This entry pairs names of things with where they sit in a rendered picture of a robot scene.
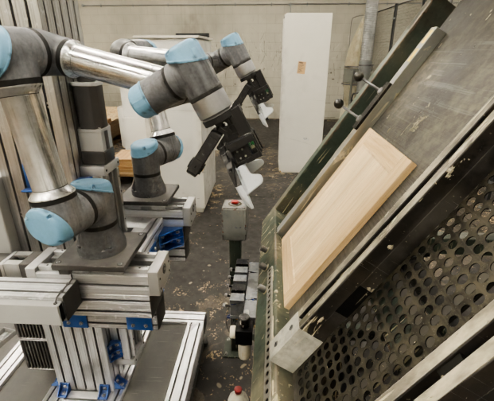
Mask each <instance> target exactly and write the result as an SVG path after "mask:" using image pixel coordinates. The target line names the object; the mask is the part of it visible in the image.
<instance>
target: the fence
mask: <svg viewBox="0 0 494 401"><path fill-rule="evenodd" d="M432 29H433V30H434V31H433V32H432V33H431V34H430V35H429V36H428V38H427V39H426V40H425V42H424V43H421V42H422V41H423V39H424V38H425V37H426V36H424V38H423V39H422V40H421V42H420V43H419V44H418V46H417V47H416V48H415V49H419V50H418V51H417V52H416V53H415V55H414V56H413V57H412V58H411V60H410V61H407V60H408V59H409V58H410V56H411V55H412V53H411V54H410V56H409V57H408V58H407V60H406V61H405V63H404V64H403V65H402V67H401V68H400V69H399V70H398V71H397V73H396V74H395V75H394V77H393V78H392V79H391V81H390V83H392V85H391V86H390V88H389V89H388V90H387V92H386V93H385V94H384V96H383V97H382V99H381V100H380V101H379V102H378V103H377V104H376V106H375V107H374V109H373V110H372V111H371V113H370V114H369V115H368V117H367V118H366V119H365V120H364V121H363V123H362V124H361V125H360V127H359V128H358V129H357V130H355V129H353V130H352V132H351V133H350V134H349V135H348V137H347V138H346V139H345V140H344V141H343V143H342V144H341V145H340V147H339V148H338V150H337V151H336V152H335V154H334V155H333V156H332V157H331V158H330V160H329V161H328V162H327V164H326V165H325V167H324V168H323V169H322V171H321V172H320V173H319V174H318V175H317V177H316V178H315V179H314V180H313V182H312V183H311V185H310V186H309V188H308V189H307V190H306V191H305V192H304V193H303V195H302V196H301V198H300V199H299V200H298V202H297V203H296V204H295V206H293V208H292V209H291V210H290V212H289V213H288V214H287V216H286V217H285V219H284V220H283V221H282V222H281V223H280V225H279V226H278V227H277V231H278V234H279V235H281V236H283V237H284V235H285V234H286V233H287V232H288V231H289V230H290V228H291V227H292V226H293V224H294V223H295V222H296V220H297V219H298V218H299V216H300V215H301V214H302V213H303V212H304V211H305V209H306V208H307V207H308V205H309V204H310V203H311V201H312V200H313V198H314V197H315V196H316V195H317V194H318V193H319V192H320V190H321V189H322V188H323V186H324V185H325V183H326V182H327V181H328V180H329V178H330V177H331V176H332V175H333V174H334V173H335V171H336V170H337V168H338V167H339V166H340V164H341V163H342V162H343V161H344V159H345V158H346V157H347V156H348V155H349V153H350V152H351V151H352V149H353V148H354V147H355V146H356V144H357V143H358V141H359V140H361V138H362V137H363V136H364V134H365V133H366V132H367V131H368V129H369V128H372V127H373V126H374V124H375V123H376V122H377V120H378V119H379V118H380V116H381V115H382V114H383V113H384V112H385V110H386V109H387V108H388V107H389V105H390V104H391V103H392V101H393V100H394V99H395V97H396V96H397V95H398V94H399V93H400V92H401V90H402V89H403V88H404V86H405V85H406V84H407V82H408V81H409V80H410V78H411V77H412V76H413V75H414V74H415V73H416V71H417V70H418V69H419V67H420V66H421V65H422V63H423V62H424V61H425V60H426V58H427V57H428V56H429V55H430V54H431V52H432V51H433V50H434V48H435V47H436V46H437V45H438V43H439V42H440V41H441V39H442V38H443V37H444V36H445V35H446V33H445V32H444V31H443V30H441V29H440V28H438V27H432V28H431V29H430V30H429V31H431V30H432ZM428 33H429V32H428ZM428 33H427V34H428ZM427 34H426V35H427ZM414 51H415V50H414ZM414 51H413V52H414Z"/></svg>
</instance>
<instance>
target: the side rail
mask: <svg viewBox="0 0 494 401"><path fill-rule="evenodd" d="M455 8H456V6H454V5H453V4H452V3H451V2H449V1H448V0H427V1H426V3H425V4H424V6H423V7H422V8H421V9H420V10H419V12H418V13H417V15H416V16H415V17H414V19H413V20H412V22H411V23H410V24H409V25H408V27H407V28H406V30H405V31H404V32H403V34H402V35H401V37H400V38H399V39H398V40H397V41H396V43H395V44H394V46H393V47H392V48H391V50H390V51H389V53H388V54H387V55H386V56H385V57H384V59H383V61H382V62H381V63H380V65H379V66H378V68H377V69H376V70H375V71H374V72H373V74H372V75H371V77H370V78H369V79H368V81H369V82H371V83H372V84H374V85H375V86H376V87H378V88H381V87H383V85H384V84H385V83H386V82H390V81H391V79H392V78H393V77H394V75H395V74H396V73H397V71H398V70H399V69H400V68H401V67H402V65H403V64H404V63H405V61H406V60H407V58H408V57H409V56H410V54H411V53H412V52H413V51H414V50H415V48H416V47H417V46H418V44H419V43H420V42H421V40H422V39H423V38H424V36H425V35H426V34H427V33H428V32H429V30H430V29H431V28H432V27H438V28H440V27H441V26H442V24H443V23H444V22H445V20H446V19H447V18H448V16H449V15H450V14H451V13H452V12H453V10H454V9H455ZM376 95H377V90H375V89H374V88H373V87H371V86H370V85H368V84H365V85H364V86H363V87H362V88H361V90H360V91H359V93H358V94H357V95H356V97H355V99H354V100H353V101H352V102H351V103H350V105H349V106H348V109H349V110H350V111H352V112H353V113H355V114H356V115H358V116H359V115H361V114H362V113H363V112H364V110H365V109H366V108H367V106H368V105H369V103H370V102H371V101H372V100H373V99H374V98H375V96H376ZM355 122H356V117H354V116H353V115H351V114H350V113H348V112H347V111H345V112H344V113H343V115H342V116H341V117H340V118H339V119H338V121H337V122H336V124H335V125H334V126H333V128H332V129H331V131H330V132H329V133H328V134H327V136H326V137H325V139H324V140H323V141H322V143H321V144H320V145H319V147H318V148H317V149H316V150H315V152H314V153H313V155H312V156H311V157H310V159H309V160H308V161H307V162H306V164H305V165H304V166H303V168H302V169H301V171H300V172H299V174H298V175H297V176H296V177H295V178H294V180H293V181H292V183H291V184H290V186H289V187H288V188H287V190H286V191H285V192H284V193H283V194H282V196H281V197H280V199H279V200H278V202H277V203H276V204H275V209H276V210H278V211H280V212H282V213H284V215H286V216H287V214H288V213H289V212H290V210H291V209H292V208H293V206H295V204H296V203H297V202H298V200H299V199H300V198H301V196H302V195H303V193H304V192H305V191H306V190H307V189H308V188H309V186H310V185H311V183H312V182H313V180H314V179H315V178H316V177H317V175H318V174H319V173H320V172H321V171H322V169H323V168H324V167H325V165H326V164H327V162H328V161H329V160H330V158H331V157H332V156H333V155H334V153H335V152H336V150H337V149H338V148H339V146H340V145H341V143H342V142H343V141H344V140H345V139H346V138H347V137H348V135H349V134H350V133H351V132H352V130H353V129H354V128H353V127H352V126H353V125H354V123H355Z"/></svg>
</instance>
